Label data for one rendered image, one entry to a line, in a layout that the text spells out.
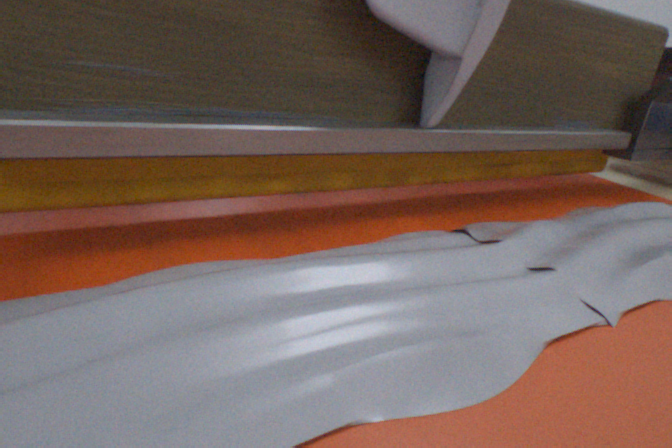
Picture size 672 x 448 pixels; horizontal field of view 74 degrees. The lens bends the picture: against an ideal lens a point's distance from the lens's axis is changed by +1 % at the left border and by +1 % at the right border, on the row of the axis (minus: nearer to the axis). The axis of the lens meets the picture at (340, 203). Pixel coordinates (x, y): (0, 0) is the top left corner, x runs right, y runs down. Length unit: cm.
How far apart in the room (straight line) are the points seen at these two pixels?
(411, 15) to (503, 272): 9
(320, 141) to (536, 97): 14
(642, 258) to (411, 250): 9
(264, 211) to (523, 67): 15
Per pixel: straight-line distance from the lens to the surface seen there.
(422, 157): 22
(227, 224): 17
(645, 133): 34
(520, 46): 24
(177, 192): 17
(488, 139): 22
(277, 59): 16
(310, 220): 18
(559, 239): 21
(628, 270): 20
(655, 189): 39
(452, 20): 18
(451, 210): 22
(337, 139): 16
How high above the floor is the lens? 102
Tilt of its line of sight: 20 degrees down
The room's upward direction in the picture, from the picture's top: 8 degrees clockwise
